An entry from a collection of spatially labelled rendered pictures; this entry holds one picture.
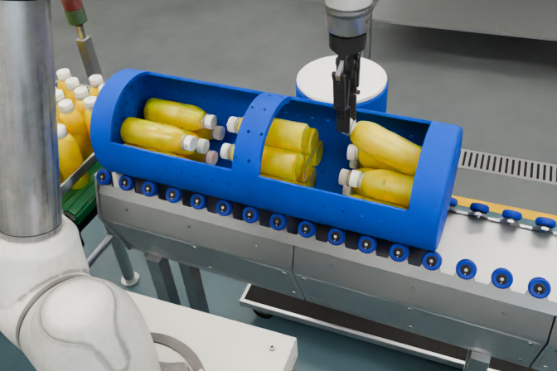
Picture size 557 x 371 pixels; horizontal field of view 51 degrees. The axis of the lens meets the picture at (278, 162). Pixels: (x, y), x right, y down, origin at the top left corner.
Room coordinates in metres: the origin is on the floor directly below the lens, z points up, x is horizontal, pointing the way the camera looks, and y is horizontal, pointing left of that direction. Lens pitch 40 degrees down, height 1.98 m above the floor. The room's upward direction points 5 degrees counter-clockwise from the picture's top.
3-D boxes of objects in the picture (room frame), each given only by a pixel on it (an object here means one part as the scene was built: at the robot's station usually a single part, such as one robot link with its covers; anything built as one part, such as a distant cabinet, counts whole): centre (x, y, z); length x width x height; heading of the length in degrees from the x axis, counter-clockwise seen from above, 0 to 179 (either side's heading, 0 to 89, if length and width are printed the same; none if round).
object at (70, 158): (1.30, 0.59, 0.99); 0.07 x 0.07 x 0.19
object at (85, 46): (1.82, 0.62, 0.55); 0.04 x 0.04 x 1.10; 64
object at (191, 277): (1.36, 0.35, 0.31); 0.06 x 0.06 x 0.63; 64
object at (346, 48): (1.04, -0.16, 1.40); 0.08 x 0.07 x 0.09; 154
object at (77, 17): (1.82, 0.62, 1.18); 0.06 x 0.06 x 0.05
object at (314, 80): (1.53, -0.22, 1.03); 0.28 x 0.28 x 0.01
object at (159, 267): (1.24, 0.41, 0.31); 0.06 x 0.06 x 0.63; 64
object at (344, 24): (1.04, -0.16, 1.47); 0.09 x 0.09 x 0.06
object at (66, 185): (1.36, 0.51, 0.96); 0.40 x 0.01 x 0.03; 154
